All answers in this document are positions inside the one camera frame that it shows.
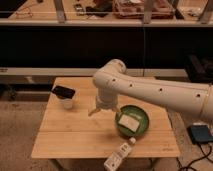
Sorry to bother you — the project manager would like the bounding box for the clear plastic cup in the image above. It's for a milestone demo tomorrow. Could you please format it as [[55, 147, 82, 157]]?
[[60, 98, 74, 110]]

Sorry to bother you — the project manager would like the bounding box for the metal shelf rack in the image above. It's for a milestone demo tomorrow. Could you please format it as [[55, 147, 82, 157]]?
[[0, 0, 213, 27]]

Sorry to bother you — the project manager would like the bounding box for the black device on shelf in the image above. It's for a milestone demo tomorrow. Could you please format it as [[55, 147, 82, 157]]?
[[86, 2, 112, 17]]

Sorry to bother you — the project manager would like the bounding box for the white plastic bottle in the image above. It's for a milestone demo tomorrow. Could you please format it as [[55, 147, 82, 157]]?
[[104, 137, 136, 171]]

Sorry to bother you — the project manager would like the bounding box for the white sponge block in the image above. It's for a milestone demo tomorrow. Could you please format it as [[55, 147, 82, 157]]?
[[119, 115, 139, 132]]

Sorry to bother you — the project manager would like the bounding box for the wooden folding table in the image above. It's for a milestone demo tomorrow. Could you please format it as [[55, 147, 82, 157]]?
[[30, 76, 181, 171]]

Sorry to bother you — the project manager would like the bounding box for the wicker tray on shelf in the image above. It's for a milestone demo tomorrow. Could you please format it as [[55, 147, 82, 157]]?
[[113, 0, 175, 19]]

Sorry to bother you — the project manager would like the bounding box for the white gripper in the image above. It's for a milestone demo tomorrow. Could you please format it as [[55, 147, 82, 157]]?
[[88, 88, 120, 116]]

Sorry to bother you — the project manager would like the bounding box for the black smartphone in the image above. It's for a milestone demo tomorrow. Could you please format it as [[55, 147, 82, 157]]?
[[51, 86, 75, 99]]

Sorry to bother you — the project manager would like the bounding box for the green round plate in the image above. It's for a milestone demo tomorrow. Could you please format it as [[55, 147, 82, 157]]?
[[115, 105, 149, 137]]

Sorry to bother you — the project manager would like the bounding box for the blue box on floor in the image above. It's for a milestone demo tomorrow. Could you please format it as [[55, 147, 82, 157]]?
[[187, 125, 213, 144]]

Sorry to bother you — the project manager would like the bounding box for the black cable on floor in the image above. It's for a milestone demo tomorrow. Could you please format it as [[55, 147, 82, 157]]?
[[176, 142, 213, 171]]

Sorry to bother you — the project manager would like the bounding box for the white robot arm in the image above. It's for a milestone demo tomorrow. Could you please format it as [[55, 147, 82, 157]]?
[[93, 59, 213, 124]]

